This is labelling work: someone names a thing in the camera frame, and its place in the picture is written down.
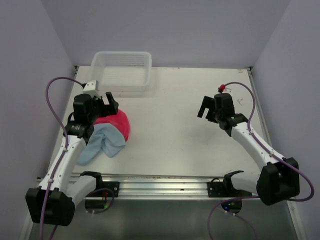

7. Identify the red towel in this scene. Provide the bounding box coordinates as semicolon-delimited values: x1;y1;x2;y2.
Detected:
94;109;131;142

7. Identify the light blue towel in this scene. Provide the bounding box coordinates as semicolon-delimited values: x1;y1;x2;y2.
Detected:
76;123;126;166

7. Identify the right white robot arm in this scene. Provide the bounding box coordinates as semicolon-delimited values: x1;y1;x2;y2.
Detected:
197;93;300;206

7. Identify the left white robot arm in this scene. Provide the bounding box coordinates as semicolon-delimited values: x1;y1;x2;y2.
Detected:
25;92;119;226

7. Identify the white plastic mesh basket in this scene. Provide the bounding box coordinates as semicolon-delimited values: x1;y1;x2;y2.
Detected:
87;51;152;92

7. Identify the red cable connector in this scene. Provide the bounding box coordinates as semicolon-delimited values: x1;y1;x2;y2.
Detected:
218;84;226;93

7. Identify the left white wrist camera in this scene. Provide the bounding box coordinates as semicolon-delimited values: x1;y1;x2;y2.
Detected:
81;80;99;97

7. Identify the aluminium side rail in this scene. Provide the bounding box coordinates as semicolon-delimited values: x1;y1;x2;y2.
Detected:
246;66;272;146

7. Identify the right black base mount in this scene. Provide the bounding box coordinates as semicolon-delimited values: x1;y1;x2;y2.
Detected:
206;173;242;198

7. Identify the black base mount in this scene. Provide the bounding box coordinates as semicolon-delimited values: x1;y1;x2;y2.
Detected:
206;173;242;198
86;181;120;199

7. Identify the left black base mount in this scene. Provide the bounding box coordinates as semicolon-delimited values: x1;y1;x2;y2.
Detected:
86;181;120;199

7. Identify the aluminium front rail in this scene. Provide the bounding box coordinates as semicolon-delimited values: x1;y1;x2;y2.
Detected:
69;173;253;201

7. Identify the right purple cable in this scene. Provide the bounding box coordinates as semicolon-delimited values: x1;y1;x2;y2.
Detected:
207;81;315;240

